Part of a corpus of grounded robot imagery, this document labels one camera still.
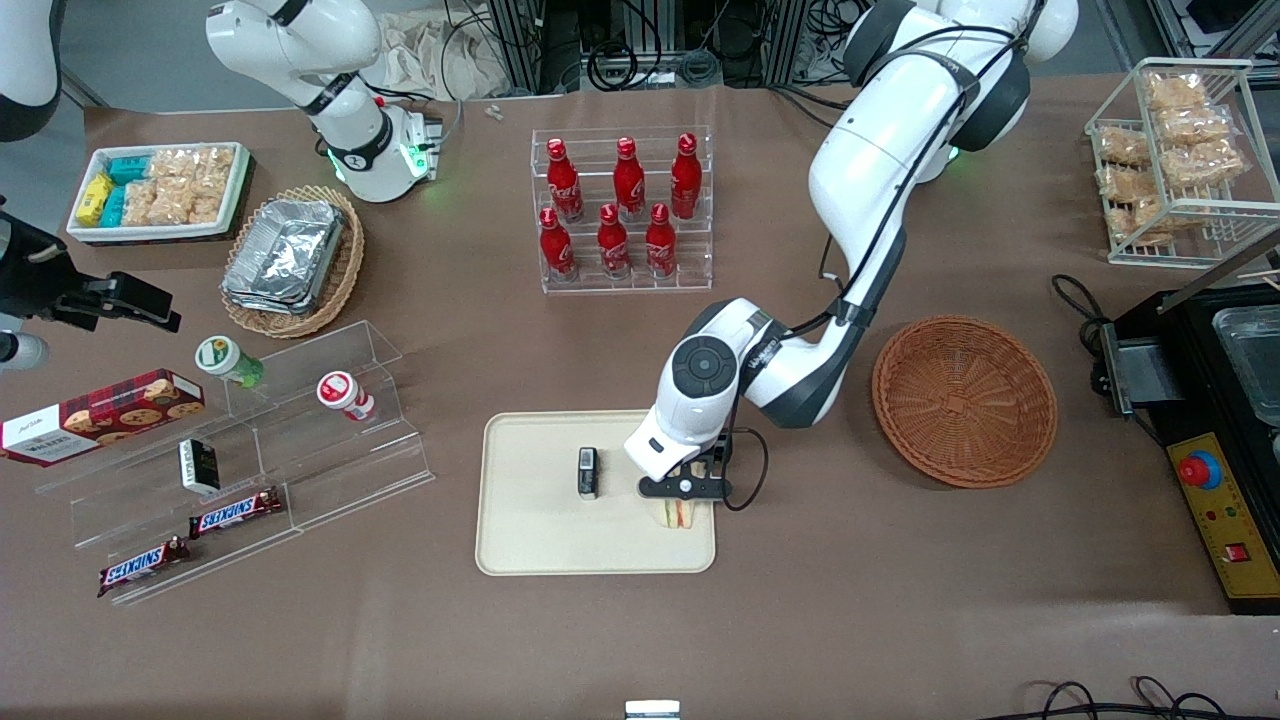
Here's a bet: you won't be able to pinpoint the aluminium frame rack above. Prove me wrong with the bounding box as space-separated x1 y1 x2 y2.
485 0 871 97

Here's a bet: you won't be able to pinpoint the red cola bottle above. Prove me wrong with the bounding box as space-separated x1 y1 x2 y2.
645 203 678 280
670 133 703 221
546 138 585 224
597 203 632 281
539 207 578 284
612 137 647 223

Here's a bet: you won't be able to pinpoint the beige plastic tray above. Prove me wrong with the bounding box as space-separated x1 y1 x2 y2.
475 408 717 577

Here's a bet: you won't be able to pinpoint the black machine cable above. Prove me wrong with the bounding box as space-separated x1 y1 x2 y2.
1050 273 1114 347

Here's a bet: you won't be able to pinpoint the clear acrylic stepped shelf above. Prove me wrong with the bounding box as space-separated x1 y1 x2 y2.
35 320 436 607

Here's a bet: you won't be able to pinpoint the coiled black cable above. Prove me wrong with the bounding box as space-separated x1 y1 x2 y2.
587 42 642 93

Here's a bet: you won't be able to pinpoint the small black white carton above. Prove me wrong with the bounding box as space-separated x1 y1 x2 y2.
178 438 222 497

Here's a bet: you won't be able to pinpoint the fried snack bag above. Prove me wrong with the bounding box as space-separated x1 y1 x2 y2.
1145 72 1209 113
1155 105 1233 147
1160 138 1247 191
1112 198 1183 247
1097 165 1161 204
1095 125 1152 169

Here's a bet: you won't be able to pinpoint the red lid drink cup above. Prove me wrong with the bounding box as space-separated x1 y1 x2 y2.
317 370 377 422

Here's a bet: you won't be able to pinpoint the clear acrylic bottle rack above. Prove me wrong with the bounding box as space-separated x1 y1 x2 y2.
530 127 714 295

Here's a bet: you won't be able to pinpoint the metal pan in machine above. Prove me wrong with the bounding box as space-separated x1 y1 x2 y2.
1213 305 1280 428

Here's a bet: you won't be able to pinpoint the crumpled beige cloth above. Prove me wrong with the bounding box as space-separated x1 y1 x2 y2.
378 10 511 101

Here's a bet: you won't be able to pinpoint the snickers chocolate bar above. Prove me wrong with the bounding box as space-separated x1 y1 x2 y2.
97 537 192 599
188 487 284 541

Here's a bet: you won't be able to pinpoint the green lid drink cup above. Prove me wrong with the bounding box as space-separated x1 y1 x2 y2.
195 335 266 390

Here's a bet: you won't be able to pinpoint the stacked aluminium foil trays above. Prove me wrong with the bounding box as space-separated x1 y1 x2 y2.
222 198 346 316

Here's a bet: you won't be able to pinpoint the black machine with yellow panel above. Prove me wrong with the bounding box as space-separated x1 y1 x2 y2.
1090 228 1280 614

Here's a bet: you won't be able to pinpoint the white rectangular snack bin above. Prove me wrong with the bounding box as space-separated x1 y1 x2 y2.
65 142 251 241

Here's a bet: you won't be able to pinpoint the brown round wicker basket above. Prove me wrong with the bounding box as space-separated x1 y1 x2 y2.
870 315 1059 490

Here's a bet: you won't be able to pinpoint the red tartan cookie box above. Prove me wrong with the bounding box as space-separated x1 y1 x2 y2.
0 368 207 468

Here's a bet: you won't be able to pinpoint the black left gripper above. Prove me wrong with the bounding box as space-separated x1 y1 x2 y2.
637 428 734 502

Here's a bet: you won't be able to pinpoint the tan oval wicker basket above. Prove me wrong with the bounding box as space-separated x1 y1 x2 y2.
220 185 366 340

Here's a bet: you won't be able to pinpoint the yellow snack packet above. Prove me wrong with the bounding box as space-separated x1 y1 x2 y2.
76 173 114 227

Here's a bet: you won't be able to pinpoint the white wire rack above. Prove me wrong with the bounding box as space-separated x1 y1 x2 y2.
1085 57 1280 269

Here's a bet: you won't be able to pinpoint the red emergency stop button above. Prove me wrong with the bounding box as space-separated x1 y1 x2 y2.
1177 450 1224 492

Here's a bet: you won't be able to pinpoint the black floor cable bundle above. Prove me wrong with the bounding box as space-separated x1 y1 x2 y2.
1000 677 1233 720

